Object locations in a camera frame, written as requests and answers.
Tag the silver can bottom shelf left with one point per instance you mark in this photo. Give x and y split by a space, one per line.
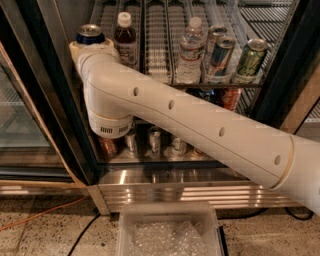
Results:
130 140

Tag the orange gold can bottom shelf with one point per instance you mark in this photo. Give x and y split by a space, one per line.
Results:
198 152

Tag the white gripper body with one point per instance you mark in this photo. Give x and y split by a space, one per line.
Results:
96 50

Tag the blue pepsi can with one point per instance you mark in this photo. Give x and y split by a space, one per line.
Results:
89 34

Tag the brown tea bottle white cap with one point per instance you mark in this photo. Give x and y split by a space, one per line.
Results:
125 40

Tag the steel glass-door fridge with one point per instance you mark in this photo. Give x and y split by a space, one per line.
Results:
47 145

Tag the dark blue can middle shelf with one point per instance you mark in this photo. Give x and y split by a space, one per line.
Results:
203 94

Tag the silver can rear top shelf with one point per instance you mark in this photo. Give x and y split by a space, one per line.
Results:
214 32

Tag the blue silver energy drink can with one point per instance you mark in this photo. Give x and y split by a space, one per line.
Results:
220 57

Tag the green soda can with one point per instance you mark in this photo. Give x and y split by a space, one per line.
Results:
251 60

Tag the clear plastic bin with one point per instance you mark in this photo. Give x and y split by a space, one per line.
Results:
169 229

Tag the silver white can bottom shelf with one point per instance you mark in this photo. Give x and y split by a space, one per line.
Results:
178 146

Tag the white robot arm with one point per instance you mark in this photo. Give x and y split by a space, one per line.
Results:
115 94

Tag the brown can bottom shelf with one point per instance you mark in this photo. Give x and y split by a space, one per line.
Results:
108 146

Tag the clear water bottle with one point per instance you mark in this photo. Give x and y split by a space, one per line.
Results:
191 53

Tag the red soda can middle shelf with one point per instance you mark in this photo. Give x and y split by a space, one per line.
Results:
230 98

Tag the silver can bottom shelf centre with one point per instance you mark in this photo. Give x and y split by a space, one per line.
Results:
154 133

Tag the white wire shelf rack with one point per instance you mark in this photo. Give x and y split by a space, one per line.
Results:
159 25

